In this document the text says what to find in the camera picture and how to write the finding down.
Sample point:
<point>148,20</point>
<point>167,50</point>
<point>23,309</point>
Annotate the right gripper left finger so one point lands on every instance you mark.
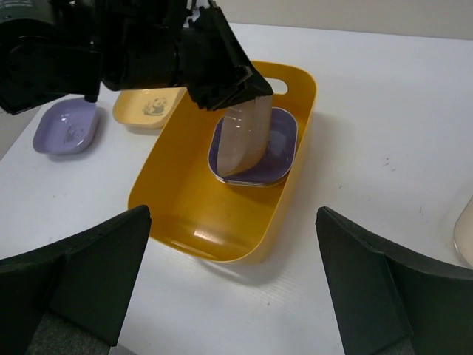
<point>72,296</point>

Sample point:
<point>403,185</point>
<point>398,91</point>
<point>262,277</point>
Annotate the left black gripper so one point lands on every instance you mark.
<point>153,44</point>

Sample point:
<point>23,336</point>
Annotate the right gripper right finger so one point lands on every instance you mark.
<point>389,299</point>

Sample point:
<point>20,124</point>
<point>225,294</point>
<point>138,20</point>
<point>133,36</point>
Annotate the pink panda plate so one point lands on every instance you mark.
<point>244,135</point>

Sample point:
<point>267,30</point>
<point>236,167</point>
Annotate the yellow panda plate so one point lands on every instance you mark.
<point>147,108</point>

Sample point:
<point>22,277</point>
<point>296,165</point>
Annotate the purple panda plate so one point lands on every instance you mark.
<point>277,159</point>

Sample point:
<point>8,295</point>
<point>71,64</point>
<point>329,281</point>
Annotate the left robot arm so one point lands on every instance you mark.
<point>50,49</point>

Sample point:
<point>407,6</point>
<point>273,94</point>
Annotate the yellow plastic bin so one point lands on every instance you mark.
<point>197,214</point>

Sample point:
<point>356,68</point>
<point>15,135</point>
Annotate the cream plate far right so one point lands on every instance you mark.
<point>463,233</point>

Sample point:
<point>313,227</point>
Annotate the purple plate left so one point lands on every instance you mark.
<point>67,127</point>

